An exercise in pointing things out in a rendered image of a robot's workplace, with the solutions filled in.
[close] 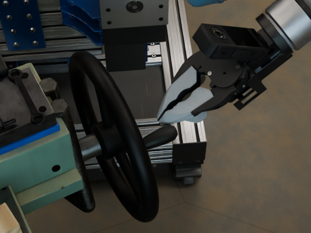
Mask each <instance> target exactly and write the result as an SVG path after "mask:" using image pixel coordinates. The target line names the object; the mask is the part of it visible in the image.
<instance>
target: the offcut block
mask: <svg viewBox="0 0 311 233"><path fill-rule="evenodd" d="M0 233H22V231H21V228H20V225H19V223H18V222H17V220H16V219H15V217H14V215H13V214H12V212H11V211H10V209H9V207H8V206H7V204H6V203H3V204H1V205H0Z"/></svg>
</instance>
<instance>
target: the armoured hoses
mask: <svg viewBox="0 0 311 233"><path fill-rule="evenodd" d="M39 84H40V86H41V88H42V90H43V92H44V94H45V96H50V97H51V99H52V101H53V102H52V103H51V104H50V105H51V107H52V109H53V110H54V112H55V116H56V117H61V118H62V119H63V121H64V123H65V125H66V126H67V128H68V130H69V132H70V137H71V142H72V147H73V152H74V157H75V164H76V167H77V169H78V171H79V173H80V175H81V177H82V180H83V185H84V188H83V189H82V190H80V191H77V192H75V193H73V194H71V195H68V196H66V197H64V198H65V199H66V200H67V201H69V202H70V203H72V204H73V205H74V206H76V207H77V208H78V209H80V210H81V211H83V212H85V213H90V212H92V211H93V210H94V209H95V200H94V196H93V192H92V188H91V185H90V182H89V178H88V174H87V170H86V166H85V164H84V162H83V158H82V153H81V149H80V145H79V141H78V138H77V134H76V131H75V126H74V123H73V120H72V116H71V111H70V107H69V104H68V103H67V101H66V100H64V99H63V98H61V97H60V94H59V88H58V85H57V82H56V81H55V80H54V79H52V78H45V79H43V80H41V82H40V83H39Z"/></svg>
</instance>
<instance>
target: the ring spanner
mask: <svg viewBox="0 0 311 233"><path fill-rule="evenodd" d="M15 72H17V73H19V76H18V77H12V74H13V73H15ZM22 77H23V72H22V71H21V70H20V69H17V68H15V69H12V70H10V71H9V73H8V78H9V79H10V80H12V81H15V83H16V85H17V87H18V89H19V90H20V92H21V94H22V96H23V98H24V100H25V102H26V104H27V106H28V108H29V110H30V112H31V114H32V116H31V123H32V124H33V125H35V126H41V125H43V124H44V123H45V122H46V116H45V114H43V113H41V112H38V110H37V108H36V106H35V104H34V102H33V100H32V98H31V96H30V94H29V93H28V91H27V89H26V87H25V85H24V83H23V81H22V79H21V78H22ZM37 116H40V117H42V121H40V122H36V121H35V120H34V119H35V117H37Z"/></svg>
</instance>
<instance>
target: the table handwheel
mask: <svg viewBox="0 0 311 233"><path fill-rule="evenodd" d="M68 75H69V82H70V87H71V91H72V94H73V98H74V102H75V106H76V108H77V111H78V114H79V117H80V120H81V123H82V126H83V128H84V131H85V133H86V136H84V137H82V138H80V139H78V141H79V145H80V149H81V153H82V158H83V162H85V161H87V160H89V159H92V158H94V157H96V159H97V161H98V164H99V166H100V167H101V169H102V171H103V174H104V175H105V177H106V179H107V181H108V183H109V185H110V186H111V188H112V190H113V191H114V193H115V195H116V196H117V198H118V199H119V201H120V202H121V203H122V205H123V206H124V208H125V209H126V210H127V211H128V212H129V214H130V215H131V216H132V217H133V218H135V219H136V220H138V221H140V222H144V223H146V222H150V221H152V220H154V219H155V217H156V215H157V213H158V210H159V193H158V187H157V182H156V177H155V174H154V170H153V167H152V164H151V160H150V157H149V154H148V151H147V148H146V146H145V143H144V141H143V138H142V135H141V133H140V130H139V128H138V126H137V123H136V121H135V119H134V117H133V114H132V112H131V110H130V108H129V106H128V104H127V102H126V100H125V98H124V97H123V95H122V93H121V91H120V89H119V88H118V86H117V84H116V83H115V81H114V79H113V78H112V76H111V75H110V74H109V72H108V71H107V69H106V68H105V67H104V65H103V64H102V63H101V62H100V61H99V60H98V59H97V58H96V57H95V56H94V55H92V54H91V53H89V52H86V51H77V52H75V53H74V54H73V55H72V56H71V57H70V60H69V63H68ZM86 75H87V76H88V78H89V79H90V80H91V82H92V83H93V85H94V88H95V91H96V95H97V99H98V103H99V108H100V114H101V119H102V121H101V122H98V120H97V117H96V115H95V112H94V109H93V105H92V102H91V99H90V95H89V91H88V87H87V81H86ZM125 152H127V154H128V157H129V159H128V157H127V155H126V153H125ZM114 157H115V158H116V160H117V162H118V164H119V166H120V167H121V169H122V171H123V173H124V175H125V177H126V179H127V180H128V182H129V185H130V186H129V185H128V183H127V182H126V180H125V178H124V176H123V174H122V173H121V171H120V169H119V167H118V165H117V163H116V161H115V159H114Z"/></svg>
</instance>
